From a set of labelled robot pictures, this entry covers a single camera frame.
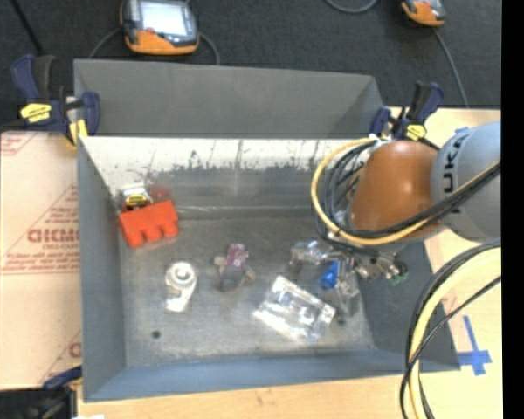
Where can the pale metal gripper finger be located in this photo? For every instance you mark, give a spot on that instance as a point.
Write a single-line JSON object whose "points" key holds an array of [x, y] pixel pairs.
{"points": [[309, 252], [346, 297]]}

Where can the clear plastic box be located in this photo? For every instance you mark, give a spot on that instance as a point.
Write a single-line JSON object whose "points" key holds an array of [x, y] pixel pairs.
{"points": [[294, 310]]}

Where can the purple toy figure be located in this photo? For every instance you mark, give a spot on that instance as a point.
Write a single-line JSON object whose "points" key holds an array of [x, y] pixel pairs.
{"points": [[235, 266]]}

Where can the white plastic round fitting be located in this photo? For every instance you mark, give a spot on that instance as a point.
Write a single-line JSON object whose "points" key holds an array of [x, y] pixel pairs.
{"points": [[181, 279]]}

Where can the orange three-lobed plastic block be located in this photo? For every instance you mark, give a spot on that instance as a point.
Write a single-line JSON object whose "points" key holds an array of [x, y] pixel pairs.
{"points": [[148, 225]]}

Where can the grey metal bin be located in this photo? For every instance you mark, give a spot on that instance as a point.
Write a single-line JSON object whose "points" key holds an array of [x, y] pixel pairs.
{"points": [[227, 103]]}

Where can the small yellow and white tool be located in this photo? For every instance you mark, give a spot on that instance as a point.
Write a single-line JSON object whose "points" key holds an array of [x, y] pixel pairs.
{"points": [[135, 197]]}

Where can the brown cardboard board red print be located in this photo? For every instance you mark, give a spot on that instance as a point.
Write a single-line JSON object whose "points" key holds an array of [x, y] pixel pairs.
{"points": [[35, 304]]}

